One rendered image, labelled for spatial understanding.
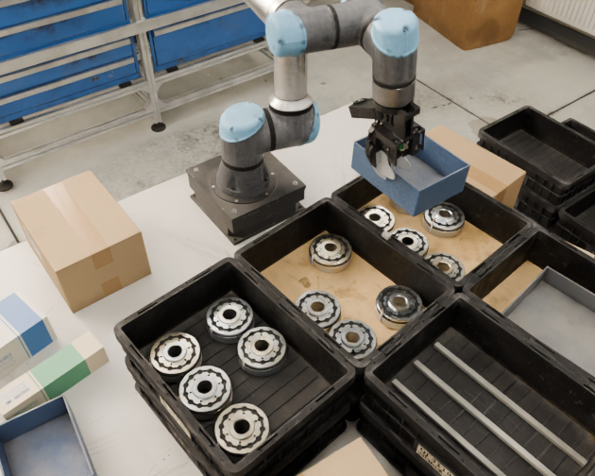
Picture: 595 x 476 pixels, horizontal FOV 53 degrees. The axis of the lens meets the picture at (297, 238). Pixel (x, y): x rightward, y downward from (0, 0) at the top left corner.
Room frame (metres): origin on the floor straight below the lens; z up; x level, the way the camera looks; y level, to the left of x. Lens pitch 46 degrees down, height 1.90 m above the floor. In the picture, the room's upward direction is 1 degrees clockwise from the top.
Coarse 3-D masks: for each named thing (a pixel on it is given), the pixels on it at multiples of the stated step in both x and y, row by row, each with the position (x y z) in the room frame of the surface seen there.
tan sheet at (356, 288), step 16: (288, 256) 0.98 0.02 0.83; (304, 256) 0.98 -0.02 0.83; (352, 256) 0.98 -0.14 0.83; (272, 272) 0.93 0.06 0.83; (288, 272) 0.93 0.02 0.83; (304, 272) 0.93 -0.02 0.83; (320, 272) 0.93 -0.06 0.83; (352, 272) 0.93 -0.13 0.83; (368, 272) 0.93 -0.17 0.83; (288, 288) 0.88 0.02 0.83; (304, 288) 0.88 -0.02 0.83; (320, 288) 0.88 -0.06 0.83; (336, 288) 0.88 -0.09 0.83; (352, 288) 0.88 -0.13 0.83; (368, 288) 0.88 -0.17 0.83; (352, 304) 0.83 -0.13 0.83; (368, 304) 0.83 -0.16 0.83; (368, 320) 0.79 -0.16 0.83; (384, 336) 0.75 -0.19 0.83
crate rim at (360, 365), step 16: (336, 208) 1.05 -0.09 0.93; (288, 224) 0.99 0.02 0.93; (256, 240) 0.94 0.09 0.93; (384, 240) 0.94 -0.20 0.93; (240, 256) 0.88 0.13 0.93; (256, 272) 0.84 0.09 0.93; (432, 272) 0.85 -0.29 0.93; (272, 288) 0.79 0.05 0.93; (448, 288) 0.80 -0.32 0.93; (288, 304) 0.75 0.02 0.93; (432, 304) 0.76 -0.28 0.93; (304, 320) 0.71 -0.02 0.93; (416, 320) 0.72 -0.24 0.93; (400, 336) 0.68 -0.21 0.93
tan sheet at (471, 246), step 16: (400, 224) 1.10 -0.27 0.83; (416, 224) 1.10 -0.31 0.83; (464, 224) 1.10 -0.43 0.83; (432, 240) 1.04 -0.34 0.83; (448, 240) 1.04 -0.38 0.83; (464, 240) 1.04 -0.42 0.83; (480, 240) 1.04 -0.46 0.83; (496, 240) 1.04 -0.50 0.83; (464, 256) 0.99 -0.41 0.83; (480, 256) 0.99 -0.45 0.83
